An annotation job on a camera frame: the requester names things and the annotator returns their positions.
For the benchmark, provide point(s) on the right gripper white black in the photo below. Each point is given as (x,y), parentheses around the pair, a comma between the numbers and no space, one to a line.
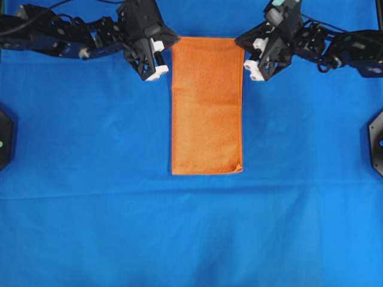
(269,48)

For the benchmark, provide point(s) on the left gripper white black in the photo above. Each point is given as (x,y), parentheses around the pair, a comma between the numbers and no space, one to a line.
(146,36)

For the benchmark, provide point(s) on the orange towel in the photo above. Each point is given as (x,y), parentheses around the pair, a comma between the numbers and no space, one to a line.
(207,86)

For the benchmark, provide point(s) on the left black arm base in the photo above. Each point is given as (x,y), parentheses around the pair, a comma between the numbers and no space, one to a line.
(7,138)

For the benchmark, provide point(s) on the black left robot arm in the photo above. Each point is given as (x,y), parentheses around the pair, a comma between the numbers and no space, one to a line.
(40,30)

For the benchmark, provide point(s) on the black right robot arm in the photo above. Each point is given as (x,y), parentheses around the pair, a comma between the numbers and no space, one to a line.
(330,50)

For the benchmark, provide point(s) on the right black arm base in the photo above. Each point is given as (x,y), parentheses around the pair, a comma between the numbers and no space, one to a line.
(375,142)

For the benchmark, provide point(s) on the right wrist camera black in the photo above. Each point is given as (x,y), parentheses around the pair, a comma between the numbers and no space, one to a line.
(284,15)

